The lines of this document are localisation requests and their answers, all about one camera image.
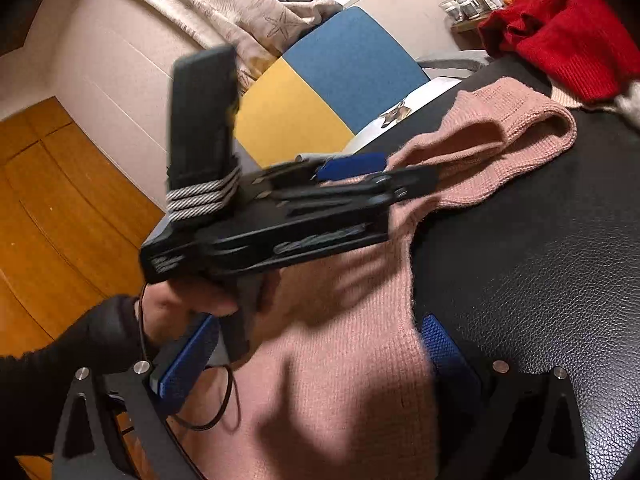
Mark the white printed cloth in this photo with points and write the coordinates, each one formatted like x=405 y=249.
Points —
x=400 y=120

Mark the red knitted garment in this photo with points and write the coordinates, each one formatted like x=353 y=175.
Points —
x=560 y=30

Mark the person's left hand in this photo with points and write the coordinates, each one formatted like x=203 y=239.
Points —
x=170 y=305

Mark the pink knitted sweater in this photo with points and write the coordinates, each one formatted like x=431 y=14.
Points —
x=350 y=385

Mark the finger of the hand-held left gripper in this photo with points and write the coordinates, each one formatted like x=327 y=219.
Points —
x=350 y=166
x=410 y=182

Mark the wooden side table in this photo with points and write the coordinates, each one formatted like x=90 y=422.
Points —
x=467 y=27

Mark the patterned beige curtain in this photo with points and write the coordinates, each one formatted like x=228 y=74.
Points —
x=225 y=5

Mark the grey yellow blue armchair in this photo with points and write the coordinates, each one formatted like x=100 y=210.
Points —
x=350 y=60

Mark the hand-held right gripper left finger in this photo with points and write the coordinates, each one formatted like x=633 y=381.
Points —
x=187 y=360

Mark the person's left forearm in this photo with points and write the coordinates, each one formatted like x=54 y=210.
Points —
x=65 y=350

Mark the cream white garment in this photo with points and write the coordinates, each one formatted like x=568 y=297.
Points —
x=625 y=105

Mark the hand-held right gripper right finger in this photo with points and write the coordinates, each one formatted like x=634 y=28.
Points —
x=442 y=355

